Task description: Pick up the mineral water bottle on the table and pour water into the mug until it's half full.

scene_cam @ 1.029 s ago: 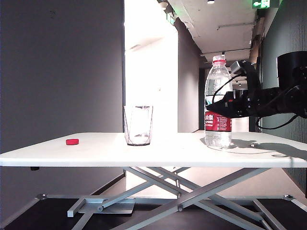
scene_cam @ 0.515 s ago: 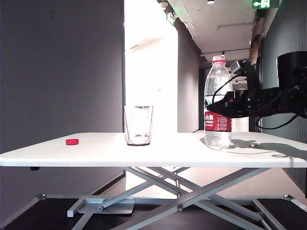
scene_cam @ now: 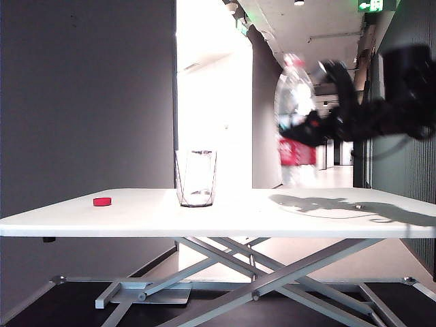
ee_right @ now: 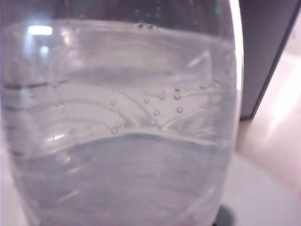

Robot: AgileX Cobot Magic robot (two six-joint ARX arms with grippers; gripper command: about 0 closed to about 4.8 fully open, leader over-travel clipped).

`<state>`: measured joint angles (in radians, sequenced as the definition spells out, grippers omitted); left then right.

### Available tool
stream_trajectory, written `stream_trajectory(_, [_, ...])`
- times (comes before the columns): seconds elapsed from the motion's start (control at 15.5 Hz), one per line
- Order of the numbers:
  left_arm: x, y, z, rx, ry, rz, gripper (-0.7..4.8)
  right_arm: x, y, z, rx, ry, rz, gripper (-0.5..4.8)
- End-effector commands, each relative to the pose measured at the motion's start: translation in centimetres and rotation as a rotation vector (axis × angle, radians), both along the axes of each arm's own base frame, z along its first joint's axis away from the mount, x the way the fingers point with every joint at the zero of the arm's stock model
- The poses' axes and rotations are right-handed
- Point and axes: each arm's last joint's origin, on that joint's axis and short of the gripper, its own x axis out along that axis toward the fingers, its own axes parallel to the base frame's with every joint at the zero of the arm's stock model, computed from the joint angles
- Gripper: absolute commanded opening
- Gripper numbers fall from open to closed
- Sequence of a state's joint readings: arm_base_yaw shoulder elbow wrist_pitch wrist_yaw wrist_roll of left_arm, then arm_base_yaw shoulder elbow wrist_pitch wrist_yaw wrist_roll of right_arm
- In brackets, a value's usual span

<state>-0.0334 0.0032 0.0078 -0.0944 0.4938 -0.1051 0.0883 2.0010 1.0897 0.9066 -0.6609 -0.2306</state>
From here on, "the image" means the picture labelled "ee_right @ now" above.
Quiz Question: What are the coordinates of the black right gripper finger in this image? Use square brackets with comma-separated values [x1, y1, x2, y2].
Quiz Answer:
[215, 205, 237, 226]

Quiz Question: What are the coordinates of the clear water bottle red label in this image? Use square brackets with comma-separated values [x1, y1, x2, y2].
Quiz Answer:
[0, 0, 244, 226]

